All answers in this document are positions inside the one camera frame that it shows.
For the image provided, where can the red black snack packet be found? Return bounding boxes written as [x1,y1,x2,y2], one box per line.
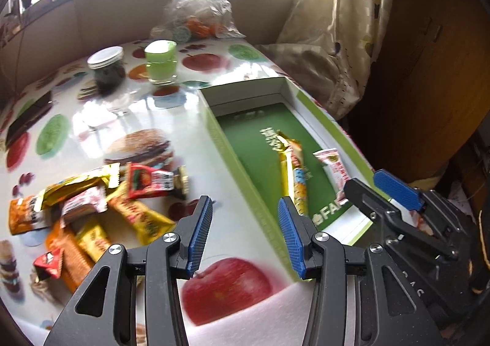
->
[126,163,176,200]

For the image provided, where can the brown wooden cabinet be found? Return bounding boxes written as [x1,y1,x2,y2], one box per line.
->
[345,0,490,186]

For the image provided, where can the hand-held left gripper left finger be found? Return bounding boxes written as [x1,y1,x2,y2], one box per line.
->
[43,195,214,346]

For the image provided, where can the fruit printed table cover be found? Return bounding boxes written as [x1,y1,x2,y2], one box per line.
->
[0,37,378,346]

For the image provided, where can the green glass jar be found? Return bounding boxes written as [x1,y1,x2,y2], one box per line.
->
[145,40,179,85]

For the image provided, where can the dark smartphone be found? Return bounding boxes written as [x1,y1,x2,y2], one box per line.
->
[6,90,55,145]

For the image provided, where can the gold long snack packet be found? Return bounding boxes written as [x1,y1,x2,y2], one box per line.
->
[45,162,121,211]
[276,131,310,216]

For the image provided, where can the pink white candy packet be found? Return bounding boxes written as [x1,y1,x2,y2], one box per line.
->
[388,198,435,235]
[313,148,352,195]
[60,186,108,218]

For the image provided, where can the pile of mixed snacks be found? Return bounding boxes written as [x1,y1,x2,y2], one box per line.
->
[8,162,190,293]

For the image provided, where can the dark jar with white lid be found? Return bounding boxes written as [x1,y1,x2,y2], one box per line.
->
[87,46,127,96]

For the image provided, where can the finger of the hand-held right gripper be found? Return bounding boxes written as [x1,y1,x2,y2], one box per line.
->
[343,177,406,241]
[373,169,425,213]

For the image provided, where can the orange pouch snack packet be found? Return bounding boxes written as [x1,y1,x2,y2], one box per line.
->
[8,196,52,235]

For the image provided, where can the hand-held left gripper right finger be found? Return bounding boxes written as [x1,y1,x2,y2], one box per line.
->
[277,196,445,346]

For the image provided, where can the green and white cardboard box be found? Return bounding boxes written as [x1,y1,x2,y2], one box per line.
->
[197,77,391,281]

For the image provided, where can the cream patterned curtain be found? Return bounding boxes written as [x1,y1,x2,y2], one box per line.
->
[254,0,395,120]

